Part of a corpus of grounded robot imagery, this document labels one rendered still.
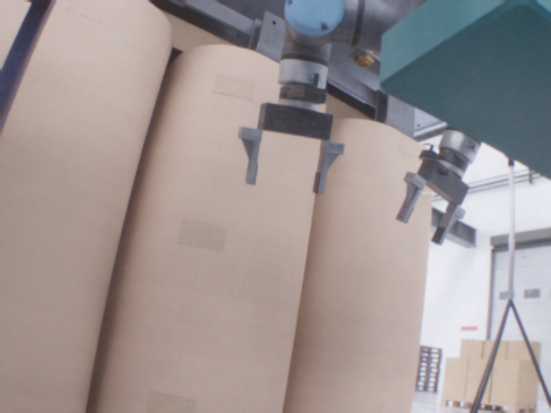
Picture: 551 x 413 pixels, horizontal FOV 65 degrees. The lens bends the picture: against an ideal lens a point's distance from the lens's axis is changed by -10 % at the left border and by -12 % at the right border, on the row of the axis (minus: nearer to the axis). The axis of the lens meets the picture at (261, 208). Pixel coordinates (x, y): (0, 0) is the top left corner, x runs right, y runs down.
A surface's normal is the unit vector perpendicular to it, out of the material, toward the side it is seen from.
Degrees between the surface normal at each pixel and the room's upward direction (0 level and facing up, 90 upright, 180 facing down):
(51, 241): 90
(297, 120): 113
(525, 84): 180
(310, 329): 90
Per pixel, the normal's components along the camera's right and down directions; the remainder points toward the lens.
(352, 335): 0.14, -0.27
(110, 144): 0.85, -0.02
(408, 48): -0.89, -0.26
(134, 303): -0.51, -0.33
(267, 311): 0.55, -0.16
